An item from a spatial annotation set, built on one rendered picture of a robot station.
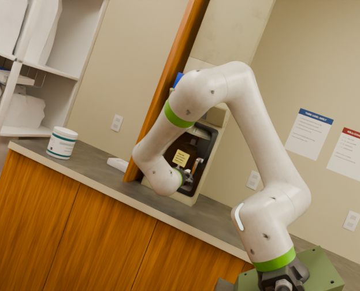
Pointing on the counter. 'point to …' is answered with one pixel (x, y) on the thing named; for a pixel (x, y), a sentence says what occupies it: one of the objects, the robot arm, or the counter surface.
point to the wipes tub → (62, 143)
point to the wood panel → (171, 71)
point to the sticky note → (181, 158)
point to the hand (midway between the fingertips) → (186, 172)
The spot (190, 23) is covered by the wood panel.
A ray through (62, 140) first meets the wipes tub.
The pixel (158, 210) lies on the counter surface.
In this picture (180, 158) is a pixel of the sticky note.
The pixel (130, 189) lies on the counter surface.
